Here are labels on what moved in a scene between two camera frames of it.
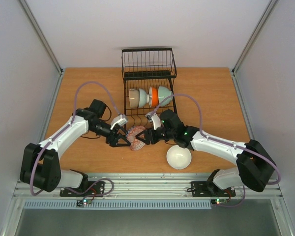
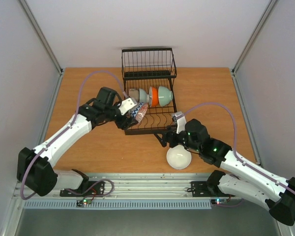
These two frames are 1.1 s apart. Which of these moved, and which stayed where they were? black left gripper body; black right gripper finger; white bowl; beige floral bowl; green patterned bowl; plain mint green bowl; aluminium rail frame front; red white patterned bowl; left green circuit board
Moved: black right gripper finger; black left gripper body; red white patterned bowl
Stayed: plain mint green bowl; left green circuit board; green patterned bowl; beige floral bowl; white bowl; aluminium rail frame front
